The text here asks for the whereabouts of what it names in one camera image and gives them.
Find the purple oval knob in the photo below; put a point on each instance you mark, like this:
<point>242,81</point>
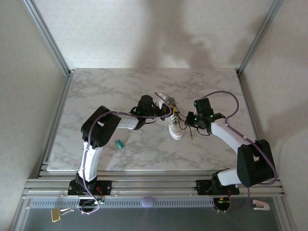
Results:
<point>147,201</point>

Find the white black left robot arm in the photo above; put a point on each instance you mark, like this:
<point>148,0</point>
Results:
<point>101,127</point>

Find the aluminium side rail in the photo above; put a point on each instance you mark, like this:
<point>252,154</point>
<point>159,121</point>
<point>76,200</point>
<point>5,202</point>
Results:
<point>57,108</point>
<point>252,108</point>

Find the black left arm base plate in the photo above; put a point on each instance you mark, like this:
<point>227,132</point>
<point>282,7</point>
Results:
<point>106,187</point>

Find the white shoe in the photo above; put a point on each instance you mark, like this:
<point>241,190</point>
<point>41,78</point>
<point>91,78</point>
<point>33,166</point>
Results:
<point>176,132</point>

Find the brass padlock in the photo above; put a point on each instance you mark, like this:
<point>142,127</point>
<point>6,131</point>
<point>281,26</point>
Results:
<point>56,215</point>

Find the white pink stapler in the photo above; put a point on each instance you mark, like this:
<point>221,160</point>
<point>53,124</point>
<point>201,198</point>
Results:
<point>261,205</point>

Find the small green block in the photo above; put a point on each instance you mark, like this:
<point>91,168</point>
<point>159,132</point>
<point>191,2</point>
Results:
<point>119,144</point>

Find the aluminium front rail frame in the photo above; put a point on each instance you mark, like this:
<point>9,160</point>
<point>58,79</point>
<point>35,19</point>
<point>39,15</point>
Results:
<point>156,183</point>

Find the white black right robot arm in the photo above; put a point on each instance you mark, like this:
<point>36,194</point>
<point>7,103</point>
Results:
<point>228,134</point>

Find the aluminium frame post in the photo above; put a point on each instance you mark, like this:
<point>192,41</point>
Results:
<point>260,36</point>
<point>48,36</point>

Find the white sneaker with black laces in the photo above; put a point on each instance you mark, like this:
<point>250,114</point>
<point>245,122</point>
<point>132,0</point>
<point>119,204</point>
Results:
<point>190,131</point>

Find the aluminium frame leg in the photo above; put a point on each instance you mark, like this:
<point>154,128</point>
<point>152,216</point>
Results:
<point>286,216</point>
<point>19,216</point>

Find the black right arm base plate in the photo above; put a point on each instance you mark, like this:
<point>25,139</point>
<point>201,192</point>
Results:
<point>204,186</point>

